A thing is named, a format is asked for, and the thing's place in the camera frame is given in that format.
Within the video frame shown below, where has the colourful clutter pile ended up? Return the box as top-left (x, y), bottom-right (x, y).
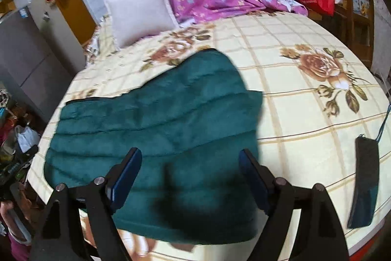
top-left (0, 88), bottom-right (34, 158)

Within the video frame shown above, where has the grey refrigerator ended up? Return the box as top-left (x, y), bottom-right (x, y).
top-left (0, 4), bottom-right (77, 124)

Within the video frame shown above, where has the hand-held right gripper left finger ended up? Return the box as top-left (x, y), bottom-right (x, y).
top-left (29, 147), bottom-right (143, 261)

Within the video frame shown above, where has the white wall poster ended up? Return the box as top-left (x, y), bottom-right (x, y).
top-left (371, 0), bottom-right (391, 81)

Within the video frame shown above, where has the wooden shelf rack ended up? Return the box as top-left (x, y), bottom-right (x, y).
top-left (321, 0), bottom-right (376, 66)

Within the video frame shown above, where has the brown wooden panel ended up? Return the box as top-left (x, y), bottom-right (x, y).
top-left (58, 0), bottom-right (97, 46)

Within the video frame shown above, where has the white pillow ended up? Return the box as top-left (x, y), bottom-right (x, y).
top-left (104, 0), bottom-right (179, 49)

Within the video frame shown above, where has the white plastic bag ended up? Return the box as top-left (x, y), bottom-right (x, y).
top-left (15, 125), bottom-right (40, 153)

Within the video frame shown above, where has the green puffer jacket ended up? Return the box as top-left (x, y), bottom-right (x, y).
top-left (43, 48), bottom-right (265, 245)

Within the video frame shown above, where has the black smartphone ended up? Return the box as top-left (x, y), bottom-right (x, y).
top-left (348, 135), bottom-right (380, 229)

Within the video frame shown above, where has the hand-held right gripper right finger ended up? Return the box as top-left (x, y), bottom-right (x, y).
top-left (238, 148), bottom-right (350, 261)

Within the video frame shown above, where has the thin charging cable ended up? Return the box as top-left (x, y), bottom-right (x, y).
top-left (377, 102), bottom-right (391, 142)

